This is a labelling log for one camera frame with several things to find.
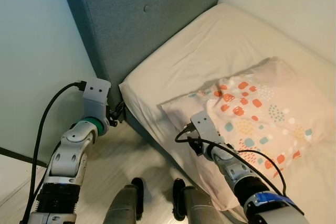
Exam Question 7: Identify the pink pillow with coloured spots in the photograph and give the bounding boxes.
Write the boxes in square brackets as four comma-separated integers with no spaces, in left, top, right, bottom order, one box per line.
[160,57,329,211]

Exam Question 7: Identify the grey left robot leg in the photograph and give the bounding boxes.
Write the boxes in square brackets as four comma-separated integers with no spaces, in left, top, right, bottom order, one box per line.
[102,178,145,224]

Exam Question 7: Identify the grey robot leg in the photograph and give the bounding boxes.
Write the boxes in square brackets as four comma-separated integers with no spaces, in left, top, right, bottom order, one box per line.
[172,178,226,224]
[102,178,145,224]

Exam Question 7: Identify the mattress with cream sheet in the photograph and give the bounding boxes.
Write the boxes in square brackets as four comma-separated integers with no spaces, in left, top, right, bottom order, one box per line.
[120,3,336,224]

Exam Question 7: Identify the grey right robot leg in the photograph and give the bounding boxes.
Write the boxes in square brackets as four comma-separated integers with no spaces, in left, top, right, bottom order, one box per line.
[172,178,226,224]

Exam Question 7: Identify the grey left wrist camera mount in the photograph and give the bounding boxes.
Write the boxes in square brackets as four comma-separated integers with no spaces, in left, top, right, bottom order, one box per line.
[83,79,112,125]

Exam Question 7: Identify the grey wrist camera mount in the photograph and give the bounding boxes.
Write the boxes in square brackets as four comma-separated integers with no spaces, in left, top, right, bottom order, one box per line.
[190,111,221,146]
[83,79,112,125]

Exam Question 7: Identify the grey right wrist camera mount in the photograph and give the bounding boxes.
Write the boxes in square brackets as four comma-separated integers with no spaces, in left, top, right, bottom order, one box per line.
[190,111,221,146]

